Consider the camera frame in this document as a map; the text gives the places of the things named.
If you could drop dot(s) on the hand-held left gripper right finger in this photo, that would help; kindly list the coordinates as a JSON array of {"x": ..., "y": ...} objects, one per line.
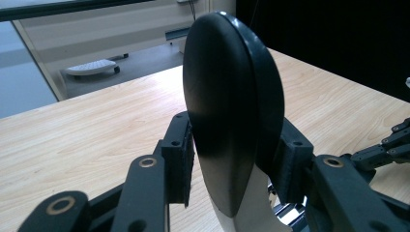
[{"x": 293, "y": 167}]

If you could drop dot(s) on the black horizontal frame bar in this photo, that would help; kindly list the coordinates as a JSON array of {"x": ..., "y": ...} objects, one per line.
[{"x": 64, "y": 9}]

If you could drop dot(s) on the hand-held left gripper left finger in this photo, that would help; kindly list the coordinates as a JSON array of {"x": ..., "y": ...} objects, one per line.
[{"x": 177, "y": 161}]

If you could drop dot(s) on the black curtain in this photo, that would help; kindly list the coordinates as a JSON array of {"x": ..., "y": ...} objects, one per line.
[{"x": 322, "y": 32}]

